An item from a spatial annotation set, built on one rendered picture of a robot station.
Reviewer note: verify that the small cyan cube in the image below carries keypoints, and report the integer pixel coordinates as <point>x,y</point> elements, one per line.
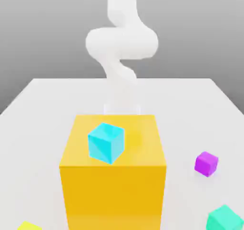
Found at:
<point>105,143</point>

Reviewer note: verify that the small yellow cube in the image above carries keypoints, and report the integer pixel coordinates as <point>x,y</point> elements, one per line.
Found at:
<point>28,226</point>

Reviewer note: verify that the small purple cube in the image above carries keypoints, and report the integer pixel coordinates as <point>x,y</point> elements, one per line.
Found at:
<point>206,164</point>

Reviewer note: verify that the small turquoise cube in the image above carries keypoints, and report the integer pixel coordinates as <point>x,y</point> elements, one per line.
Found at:
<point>225,219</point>

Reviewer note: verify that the large orange box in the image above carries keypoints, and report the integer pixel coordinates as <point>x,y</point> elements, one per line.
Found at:
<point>114,195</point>

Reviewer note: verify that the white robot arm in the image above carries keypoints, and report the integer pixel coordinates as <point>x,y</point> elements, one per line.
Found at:
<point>122,43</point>

